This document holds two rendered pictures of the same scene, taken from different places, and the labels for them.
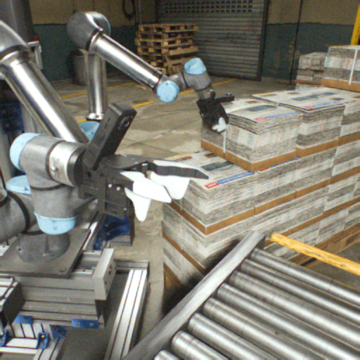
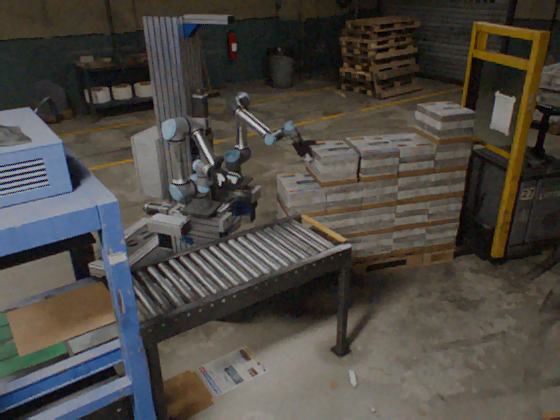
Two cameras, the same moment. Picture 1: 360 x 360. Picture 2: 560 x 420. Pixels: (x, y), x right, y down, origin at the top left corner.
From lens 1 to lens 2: 2.43 m
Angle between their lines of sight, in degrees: 17
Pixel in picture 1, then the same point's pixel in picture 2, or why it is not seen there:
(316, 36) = not seen: outside the picture
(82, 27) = (232, 105)
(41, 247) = (200, 204)
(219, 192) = (297, 195)
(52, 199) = (202, 180)
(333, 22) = not seen: outside the picture
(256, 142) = (322, 170)
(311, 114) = (366, 156)
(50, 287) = (201, 224)
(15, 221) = (191, 190)
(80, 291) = (213, 226)
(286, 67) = not seen: hidden behind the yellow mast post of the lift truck
